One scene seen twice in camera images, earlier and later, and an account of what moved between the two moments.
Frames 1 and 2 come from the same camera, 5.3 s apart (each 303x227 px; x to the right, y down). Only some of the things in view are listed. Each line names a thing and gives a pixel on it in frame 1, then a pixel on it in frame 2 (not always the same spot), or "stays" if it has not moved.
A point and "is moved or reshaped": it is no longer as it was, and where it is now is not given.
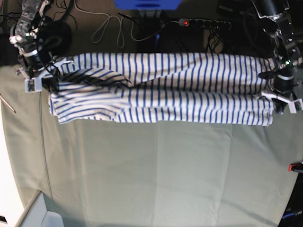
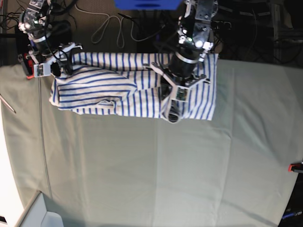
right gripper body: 280,99 to 173,90
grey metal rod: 3,98 stays
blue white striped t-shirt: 176,88 is moved or reshaped
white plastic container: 36,214 stays
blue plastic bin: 147,4 stays
